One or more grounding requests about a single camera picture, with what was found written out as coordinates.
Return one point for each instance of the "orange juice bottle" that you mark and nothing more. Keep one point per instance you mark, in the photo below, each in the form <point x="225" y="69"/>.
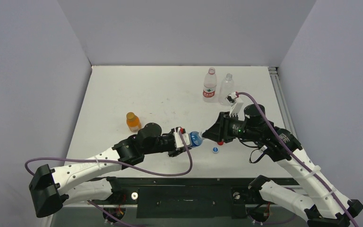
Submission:
<point x="133" y="122"/>

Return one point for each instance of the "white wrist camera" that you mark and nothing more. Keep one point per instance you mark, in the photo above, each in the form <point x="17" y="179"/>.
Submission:
<point x="181" y="138"/>
<point x="235" y="102"/>

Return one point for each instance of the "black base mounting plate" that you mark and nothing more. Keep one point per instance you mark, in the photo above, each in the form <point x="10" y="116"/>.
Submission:
<point x="170" y="197"/>

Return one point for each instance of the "red label water bottle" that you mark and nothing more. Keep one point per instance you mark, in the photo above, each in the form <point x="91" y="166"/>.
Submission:
<point x="209" y="85"/>

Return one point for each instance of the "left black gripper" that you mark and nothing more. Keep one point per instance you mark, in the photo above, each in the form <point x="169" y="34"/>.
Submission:
<point x="175" y="152"/>

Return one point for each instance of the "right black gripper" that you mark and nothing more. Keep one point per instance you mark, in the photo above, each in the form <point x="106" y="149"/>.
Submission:
<point x="223" y="127"/>

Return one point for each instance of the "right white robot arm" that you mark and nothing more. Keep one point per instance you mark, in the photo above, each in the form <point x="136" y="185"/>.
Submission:
<point x="278" y="143"/>

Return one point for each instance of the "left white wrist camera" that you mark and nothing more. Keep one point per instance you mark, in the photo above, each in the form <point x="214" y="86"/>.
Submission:
<point x="181" y="138"/>

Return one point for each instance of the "aluminium rail frame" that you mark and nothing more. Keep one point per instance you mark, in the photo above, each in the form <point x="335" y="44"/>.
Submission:
<point x="281" y="94"/>

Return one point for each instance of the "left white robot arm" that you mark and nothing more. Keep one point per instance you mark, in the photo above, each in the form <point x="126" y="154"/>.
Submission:
<point x="53" y="187"/>

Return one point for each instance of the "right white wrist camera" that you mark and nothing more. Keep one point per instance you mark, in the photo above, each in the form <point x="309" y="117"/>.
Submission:
<point x="235" y="102"/>

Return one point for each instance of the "blue label water bottle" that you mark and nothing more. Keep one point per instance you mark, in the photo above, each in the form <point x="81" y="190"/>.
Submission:
<point x="196" y="139"/>

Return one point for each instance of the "clear empty plastic bottle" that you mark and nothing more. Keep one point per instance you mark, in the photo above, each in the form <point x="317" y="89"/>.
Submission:
<point x="226" y="87"/>

